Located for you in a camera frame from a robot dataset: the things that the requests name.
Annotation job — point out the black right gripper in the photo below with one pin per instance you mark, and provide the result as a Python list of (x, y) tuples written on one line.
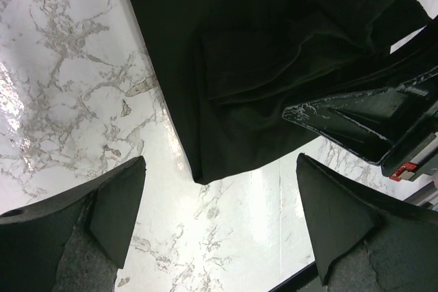
[(382, 110)]

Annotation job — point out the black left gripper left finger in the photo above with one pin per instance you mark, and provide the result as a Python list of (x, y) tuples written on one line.
[(76, 240)]

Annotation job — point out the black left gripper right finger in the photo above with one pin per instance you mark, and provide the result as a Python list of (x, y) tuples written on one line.
[(362, 239)]

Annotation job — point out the black printed t-shirt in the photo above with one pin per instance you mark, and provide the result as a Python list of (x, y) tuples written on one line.
[(229, 68)]

